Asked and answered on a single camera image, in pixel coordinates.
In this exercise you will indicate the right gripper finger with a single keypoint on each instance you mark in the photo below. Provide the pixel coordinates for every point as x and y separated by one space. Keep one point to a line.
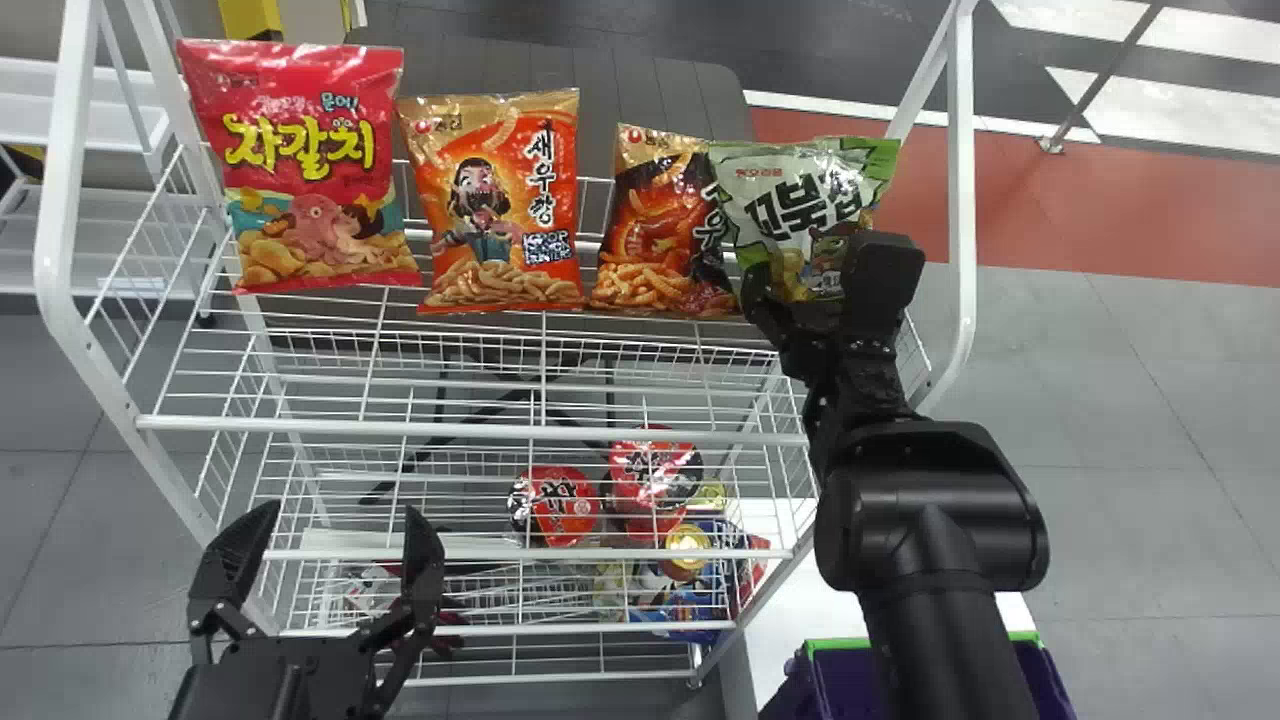
760 285

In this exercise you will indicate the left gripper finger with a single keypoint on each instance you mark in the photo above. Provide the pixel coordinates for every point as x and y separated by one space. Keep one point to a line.
235 565
418 580

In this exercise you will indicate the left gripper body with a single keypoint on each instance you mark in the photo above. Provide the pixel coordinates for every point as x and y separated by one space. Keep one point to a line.
280 685

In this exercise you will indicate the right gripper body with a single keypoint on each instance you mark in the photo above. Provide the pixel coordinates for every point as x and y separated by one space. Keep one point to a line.
805 335

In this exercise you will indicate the green snack packet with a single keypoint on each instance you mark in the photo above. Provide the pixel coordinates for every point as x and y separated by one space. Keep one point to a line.
790 195

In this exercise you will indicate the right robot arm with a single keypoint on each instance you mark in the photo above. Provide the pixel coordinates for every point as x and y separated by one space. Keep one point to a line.
930 520

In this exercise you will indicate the dark orange snack packet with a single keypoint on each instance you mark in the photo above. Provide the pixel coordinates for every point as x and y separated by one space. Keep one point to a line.
650 230

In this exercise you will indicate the red noodle cup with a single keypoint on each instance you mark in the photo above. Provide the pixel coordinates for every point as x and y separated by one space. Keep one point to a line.
652 478
556 505

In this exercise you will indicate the yellow can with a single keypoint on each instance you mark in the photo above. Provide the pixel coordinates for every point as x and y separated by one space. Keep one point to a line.
686 550

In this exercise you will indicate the blue snack packet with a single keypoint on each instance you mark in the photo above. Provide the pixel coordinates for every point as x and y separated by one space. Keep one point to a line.
720 590

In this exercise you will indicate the purple crate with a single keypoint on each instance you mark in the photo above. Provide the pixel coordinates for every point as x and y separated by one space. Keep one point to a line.
825 690

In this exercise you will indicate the white shelf trolley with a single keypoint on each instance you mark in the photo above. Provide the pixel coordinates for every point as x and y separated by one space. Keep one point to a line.
70 240

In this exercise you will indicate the red snack packet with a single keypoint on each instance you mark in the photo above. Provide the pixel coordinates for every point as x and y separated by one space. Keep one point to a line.
300 150

